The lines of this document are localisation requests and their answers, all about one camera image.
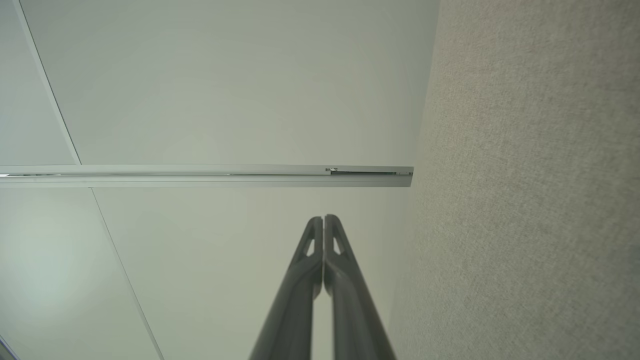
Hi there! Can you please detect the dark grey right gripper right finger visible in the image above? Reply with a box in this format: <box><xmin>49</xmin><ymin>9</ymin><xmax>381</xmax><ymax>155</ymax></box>
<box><xmin>324</xmin><ymin>214</ymin><xmax>397</xmax><ymax>360</ymax></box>

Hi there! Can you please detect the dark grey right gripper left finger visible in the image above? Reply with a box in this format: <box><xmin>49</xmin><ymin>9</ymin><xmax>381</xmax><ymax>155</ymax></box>
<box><xmin>250</xmin><ymin>216</ymin><xmax>324</xmax><ymax>360</ymax></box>

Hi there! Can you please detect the grey fabric sofa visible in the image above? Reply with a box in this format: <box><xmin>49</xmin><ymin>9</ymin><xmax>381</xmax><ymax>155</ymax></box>
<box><xmin>387</xmin><ymin>0</ymin><xmax>640</xmax><ymax>360</ymax></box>

